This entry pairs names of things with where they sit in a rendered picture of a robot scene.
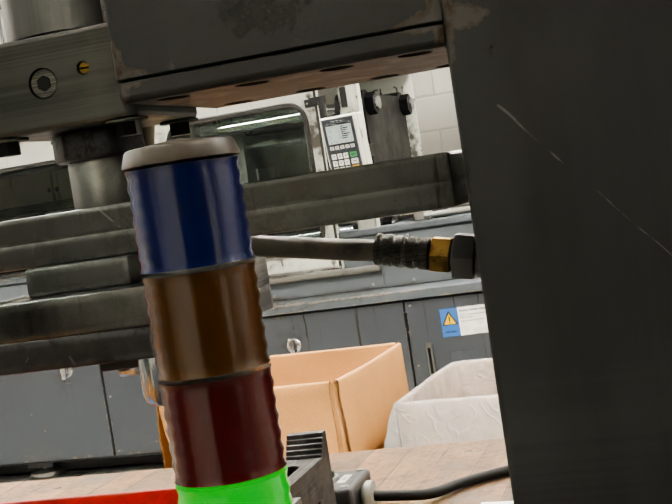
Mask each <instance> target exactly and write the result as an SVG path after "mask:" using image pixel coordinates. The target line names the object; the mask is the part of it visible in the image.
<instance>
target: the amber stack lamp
mask: <svg viewBox="0 0 672 504"><path fill-rule="evenodd" d="M142 282H143V284H144V286H145V290H144V297H145V299H146V301H147V314H148V316H149V319H150V327H149V329H150V331H151V334H152V336H153V340H152V346H153V349H154V351H155V364H156V366H157V368H158V377H157V379H158V380H161V381H182V380H193V379H201V378H208V377H214V376H220V375H226V374H231V373H235V372H240V371H244V370H248V369H252V368H255V367H258V366H261V365H264V364H266V363H268V362H270V361H271V358H270V356H269V354H268V341H267V339H266V336H265V329H266V326H265V324H264V321H263V319H262V317H263V309H262V306H261V304H260V294H261V293H260V291H259V289H258V286H257V282H258V276H257V274H256V271H255V260H248V261H237V262H229V263H222V264H216V265H211V266H205V267H198V268H192V269H185V270H178V271H171V272H166V273H161V274H156V275H152V276H148V277H144V278H142Z"/></svg>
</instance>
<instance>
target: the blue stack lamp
mask: <svg viewBox="0 0 672 504"><path fill-rule="evenodd" d="M238 162H239V156H230V157H220V158H212V159H205V160H197V161H190V162H183V163H177V164H170V165H164V166H158V167H152V168H146V169H141V170H135V171H131V172H126V173H124V174H125V176H126V179H127V181H128V184H127V192H128V194H129V196H130V209H131V211H132V214H133V223H132V224H133V226H134V229H135V231H136V236H135V241H136V244H137V246H138V248H139V249H138V259H139V261H140V263H141V274H155V273H164V272H171V271H178V270H185V269H192V268H198V267H205V266H211V265H216V264H222V263H228V262H233V261H238V260H242V259H247V258H251V257H254V253H253V251H252V249H251V245H252V238H251V236H250V233H249V221H248V218H247V216H246V209H247V205H246V203H245V201H244V198H243V197H244V188H243V186H242V183H241V174H242V173H241V170H240V168H239V166H238Z"/></svg>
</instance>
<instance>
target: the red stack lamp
mask: <svg viewBox="0 0 672 504"><path fill-rule="evenodd" d="M271 366H272V364H271V363H269V362H268V363H266V364H264V365H261V366H258V367H255V368H252V369H248V370H244V371H240V372H235V373H231V374H226V375H220V376H214V377H208V378H201V379H193V380H182V381H159V382H158V384H159V386H160V389H161V391H162V392H161V401H162V404H163V406H164V419H165V421H166V423H167V429H166V434H167V436H168V438H169V440H170V442H169V451H170V453H171V455H172V468H173V470H174V473H175V478H174V483H175V484H176V485H178V486H181V487H188V488H205V487H216V486H224V485H230V484H236V483H241V482H245V481H250V480H254V479H257V478H261V477H264V476H267V475H269V474H272V473H274V472H277V471H279V470H280V469H282V468H283V467H285V466H286V464H287V461H286V458H285V456H284V443H283V441H282V439H281V435H282V428H281V426H280V424H279V411H278V409H277V406H276V400H277V396H276V394H275V391H274V379H273V376H272V374H271Z"/></svg>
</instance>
